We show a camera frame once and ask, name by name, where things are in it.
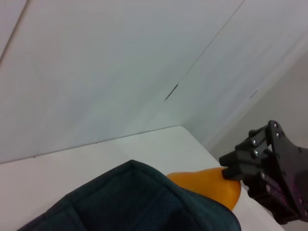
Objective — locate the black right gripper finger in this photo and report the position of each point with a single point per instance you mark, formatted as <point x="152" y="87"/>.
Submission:
<point x="245" y="156"/>
<point x="272" y="195"/>

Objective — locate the teal fabric zipper bag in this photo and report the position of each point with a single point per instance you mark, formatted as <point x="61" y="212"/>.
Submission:
<point x="132" y="199"/>

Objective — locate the orange pear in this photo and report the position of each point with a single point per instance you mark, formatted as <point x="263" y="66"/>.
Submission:
<point x="211" y="185"/>

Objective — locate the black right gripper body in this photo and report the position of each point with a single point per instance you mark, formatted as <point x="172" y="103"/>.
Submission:
<point x="291" y="168"/>

